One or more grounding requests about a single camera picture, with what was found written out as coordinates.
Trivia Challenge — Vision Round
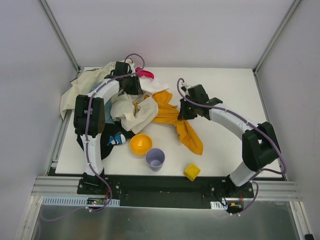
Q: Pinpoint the aluminium frame post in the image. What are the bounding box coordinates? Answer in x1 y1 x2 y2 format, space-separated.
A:
252 0 303 76
37 0 81 74

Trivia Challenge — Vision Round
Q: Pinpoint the black daisy print shirt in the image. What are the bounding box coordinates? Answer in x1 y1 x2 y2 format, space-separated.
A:
76 122 135 161

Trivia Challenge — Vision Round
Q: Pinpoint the yellow plastic cube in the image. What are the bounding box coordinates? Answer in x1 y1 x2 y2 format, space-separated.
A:
183 163 201 182

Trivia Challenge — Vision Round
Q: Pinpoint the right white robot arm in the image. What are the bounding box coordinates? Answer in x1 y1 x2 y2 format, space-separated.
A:
178 97 283 187

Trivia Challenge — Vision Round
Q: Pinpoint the cream beige cloth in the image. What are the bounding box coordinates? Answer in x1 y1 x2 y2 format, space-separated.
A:
60 61 159 134

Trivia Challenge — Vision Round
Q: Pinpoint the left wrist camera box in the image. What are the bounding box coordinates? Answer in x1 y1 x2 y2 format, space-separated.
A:
113 61 133 76

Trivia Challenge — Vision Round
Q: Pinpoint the lavender plastic cup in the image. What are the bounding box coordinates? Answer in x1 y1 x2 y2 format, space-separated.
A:
145 148 166 172

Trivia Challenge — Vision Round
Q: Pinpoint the left aluminium frame post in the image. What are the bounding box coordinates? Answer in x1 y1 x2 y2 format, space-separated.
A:
37 0 81 74

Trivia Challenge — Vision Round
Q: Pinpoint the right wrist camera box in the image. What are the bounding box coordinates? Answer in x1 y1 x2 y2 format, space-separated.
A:
186 84 209 104

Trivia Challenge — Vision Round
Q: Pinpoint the white cable duct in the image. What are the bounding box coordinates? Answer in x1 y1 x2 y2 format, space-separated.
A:
42 196 120 208

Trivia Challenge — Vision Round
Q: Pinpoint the right aluminium frame post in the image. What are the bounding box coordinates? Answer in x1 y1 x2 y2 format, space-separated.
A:
252 0 303 76

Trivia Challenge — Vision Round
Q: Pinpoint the white cloth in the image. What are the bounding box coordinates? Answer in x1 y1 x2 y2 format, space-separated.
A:
139 77 170 95

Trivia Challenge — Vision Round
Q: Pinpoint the blue-grey cloth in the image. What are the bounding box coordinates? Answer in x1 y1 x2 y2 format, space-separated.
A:
88 80 120 124

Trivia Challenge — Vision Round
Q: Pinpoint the orange-yellow cloth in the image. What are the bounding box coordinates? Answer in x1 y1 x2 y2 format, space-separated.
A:
136 90 204 156

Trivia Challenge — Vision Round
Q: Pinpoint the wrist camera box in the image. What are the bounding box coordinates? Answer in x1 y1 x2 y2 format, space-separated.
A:
113 61 133 76
186 84 209 104

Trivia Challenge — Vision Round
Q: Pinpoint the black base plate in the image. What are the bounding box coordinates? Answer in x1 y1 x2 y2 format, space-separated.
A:
77 175 254 209

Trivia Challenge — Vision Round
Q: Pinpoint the pink cloth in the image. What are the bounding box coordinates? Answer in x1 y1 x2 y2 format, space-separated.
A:
135 67 155 79

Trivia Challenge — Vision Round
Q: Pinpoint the yellow plastic bowl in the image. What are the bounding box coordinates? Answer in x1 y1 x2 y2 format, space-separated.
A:
129 133 153 156

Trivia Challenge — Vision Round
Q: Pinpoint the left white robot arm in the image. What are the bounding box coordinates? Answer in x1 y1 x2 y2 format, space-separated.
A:
73 73 143 176

